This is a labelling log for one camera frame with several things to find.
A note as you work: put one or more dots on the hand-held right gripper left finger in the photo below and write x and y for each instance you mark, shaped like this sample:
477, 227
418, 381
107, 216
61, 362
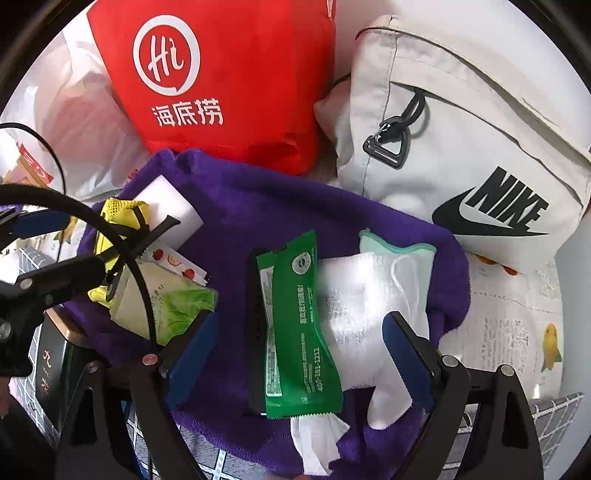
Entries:
191, 364

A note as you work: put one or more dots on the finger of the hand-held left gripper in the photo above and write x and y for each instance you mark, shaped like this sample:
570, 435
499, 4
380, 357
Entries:
37, 224
74, 274

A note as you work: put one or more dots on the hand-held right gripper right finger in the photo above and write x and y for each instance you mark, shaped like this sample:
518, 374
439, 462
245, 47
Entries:
408, 364

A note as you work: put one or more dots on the lettuce print packet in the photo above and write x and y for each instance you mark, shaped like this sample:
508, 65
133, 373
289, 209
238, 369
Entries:
175, 304

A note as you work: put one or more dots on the yellow mesh pouch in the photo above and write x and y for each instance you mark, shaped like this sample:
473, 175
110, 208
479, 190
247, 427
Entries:
115, 212

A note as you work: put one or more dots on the clear plastic bag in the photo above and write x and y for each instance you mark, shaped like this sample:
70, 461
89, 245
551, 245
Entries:
369, 295

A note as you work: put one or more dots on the green wet wipe packet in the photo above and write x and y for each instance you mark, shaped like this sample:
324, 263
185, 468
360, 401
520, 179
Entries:
295, 323

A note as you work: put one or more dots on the white sponge block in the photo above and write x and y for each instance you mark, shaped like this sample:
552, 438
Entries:
171, 212

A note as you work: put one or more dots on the mint green cloth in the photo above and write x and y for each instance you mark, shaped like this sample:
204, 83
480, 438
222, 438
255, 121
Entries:
392, 244

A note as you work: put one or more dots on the dark green tin box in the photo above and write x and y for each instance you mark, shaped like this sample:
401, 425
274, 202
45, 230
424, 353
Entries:
48, 369

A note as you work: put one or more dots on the white wipe sheet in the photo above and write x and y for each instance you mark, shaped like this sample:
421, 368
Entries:
318, 443

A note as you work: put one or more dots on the white plastic shopping bag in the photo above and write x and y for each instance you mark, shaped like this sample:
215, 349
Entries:
69, 101

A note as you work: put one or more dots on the purple towel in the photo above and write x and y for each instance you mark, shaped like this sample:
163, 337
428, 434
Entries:
240, 212

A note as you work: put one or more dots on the grey checkered blanket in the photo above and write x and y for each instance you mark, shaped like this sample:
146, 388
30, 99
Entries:
558, 420

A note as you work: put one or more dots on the beige sling bag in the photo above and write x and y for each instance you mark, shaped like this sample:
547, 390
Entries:
461, 138

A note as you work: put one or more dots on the red paper bag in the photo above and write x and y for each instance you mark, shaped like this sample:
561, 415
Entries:
240, 69

